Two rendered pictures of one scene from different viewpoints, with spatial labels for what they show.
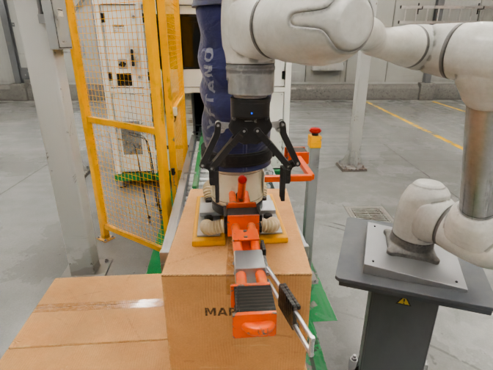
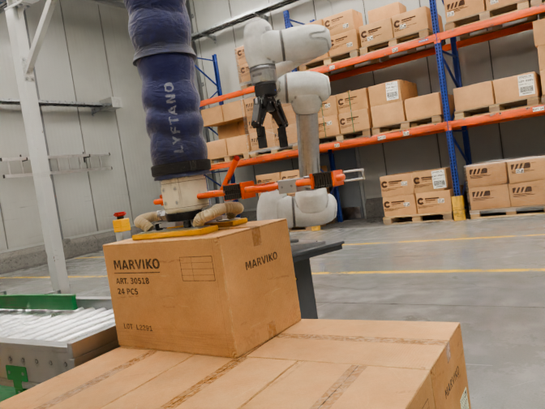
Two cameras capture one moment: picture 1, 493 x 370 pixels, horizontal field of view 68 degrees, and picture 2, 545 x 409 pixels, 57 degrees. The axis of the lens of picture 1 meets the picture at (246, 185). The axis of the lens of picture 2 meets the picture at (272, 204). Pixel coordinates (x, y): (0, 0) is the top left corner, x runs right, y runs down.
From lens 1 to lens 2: 1.50 m
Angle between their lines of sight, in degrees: 56
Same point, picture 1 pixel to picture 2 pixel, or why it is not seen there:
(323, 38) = (326, 42)
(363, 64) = (47, 195)
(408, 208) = (271, 207)
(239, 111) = (269, 89)
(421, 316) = (305, 285)
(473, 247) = (319, 207)
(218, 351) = (257, 304)
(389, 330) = not seen: hidden behind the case
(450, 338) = not seen: hidden behind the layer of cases
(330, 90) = not seen: outside the picture
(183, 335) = (238, 294)
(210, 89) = (172, 112)
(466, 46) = (298, 80)
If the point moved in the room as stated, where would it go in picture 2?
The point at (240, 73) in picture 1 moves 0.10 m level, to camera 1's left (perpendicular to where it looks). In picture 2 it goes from (269, 68) to (251, 65)
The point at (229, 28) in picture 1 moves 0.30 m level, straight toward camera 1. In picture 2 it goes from (264, 45) to (348, 18)
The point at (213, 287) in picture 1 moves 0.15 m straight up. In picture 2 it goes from (246, 241) to (240, 197)
